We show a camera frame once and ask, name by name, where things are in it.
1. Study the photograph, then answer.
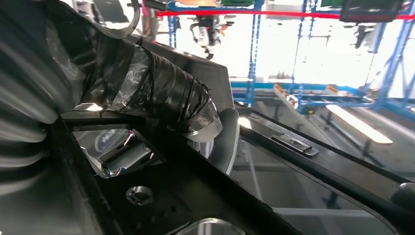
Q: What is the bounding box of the blue metal shelving rack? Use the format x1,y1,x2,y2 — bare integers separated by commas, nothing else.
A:
230,0,369,109
165,1,181,49
366,19,415,114

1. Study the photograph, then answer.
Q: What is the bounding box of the black humanoid robot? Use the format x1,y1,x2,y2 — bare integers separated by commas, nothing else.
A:
189,14,228,61

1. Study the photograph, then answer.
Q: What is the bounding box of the long red barrier belt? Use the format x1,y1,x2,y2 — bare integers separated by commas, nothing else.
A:
155,9,415,21

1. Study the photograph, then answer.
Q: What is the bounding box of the dark framed screen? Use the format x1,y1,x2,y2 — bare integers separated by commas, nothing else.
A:
340,0,404,24

